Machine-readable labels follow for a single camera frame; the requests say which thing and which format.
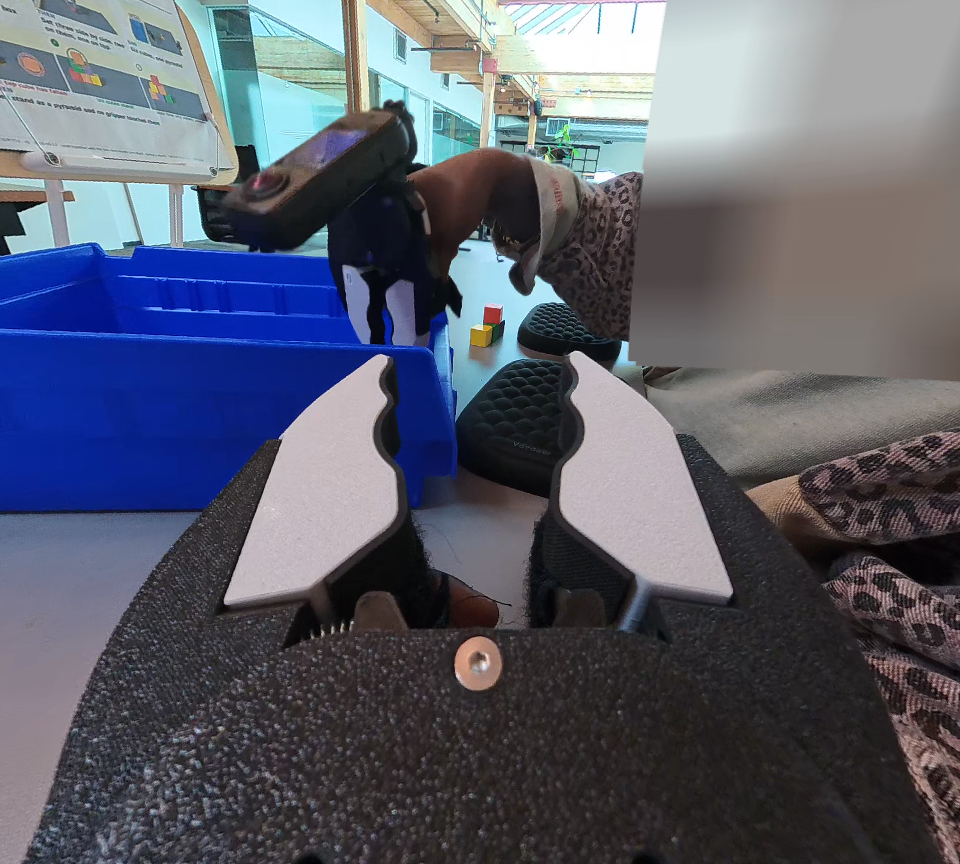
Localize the black dimpled wrist rest pad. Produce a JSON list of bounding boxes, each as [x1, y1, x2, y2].
[[455, 357, 580, 499], [516, 301, 625, 363]]

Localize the wooden pillar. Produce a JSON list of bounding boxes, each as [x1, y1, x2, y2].
[[336, 0, 372, 117]]

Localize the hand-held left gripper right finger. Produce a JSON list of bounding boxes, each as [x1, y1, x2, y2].
[[551, 351, 735, 634]]

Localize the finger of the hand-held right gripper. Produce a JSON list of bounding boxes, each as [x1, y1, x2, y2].
[[384, 277, 434, 349], [341, 264, 375, 346]]

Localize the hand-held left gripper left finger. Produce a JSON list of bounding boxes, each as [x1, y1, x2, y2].
[[223, 354, 413, 627]]

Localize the instruction poster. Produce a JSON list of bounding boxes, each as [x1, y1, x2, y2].
[[0, 0, 220, 179]]

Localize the person's left hand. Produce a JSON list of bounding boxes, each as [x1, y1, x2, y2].
[[437, 570, 502, 630]]

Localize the blue plastic bin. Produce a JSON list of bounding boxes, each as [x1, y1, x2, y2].
[[0, 242, 459, 513]]

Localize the person's left forearm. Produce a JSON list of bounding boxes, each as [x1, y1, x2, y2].
[[797, 429, 960, 864]]

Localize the black office chair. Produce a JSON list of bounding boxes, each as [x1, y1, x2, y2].
[[193, 144, 260, 249]]

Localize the white easel with wooden board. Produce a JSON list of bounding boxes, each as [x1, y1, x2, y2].
[[0, 0, 241, 250]]

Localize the wooden side table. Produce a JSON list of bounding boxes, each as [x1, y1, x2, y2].
[[0, 187, 78, 258]]

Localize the person's right hand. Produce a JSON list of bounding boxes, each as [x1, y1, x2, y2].
[[408, 147, 543, 282]]

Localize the person's beige clothing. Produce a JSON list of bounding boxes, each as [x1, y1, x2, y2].
[[643, 364, 960, 567]]

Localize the person's right forearm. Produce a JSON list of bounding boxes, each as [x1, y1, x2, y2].
[[508, 153, 646, 342]]

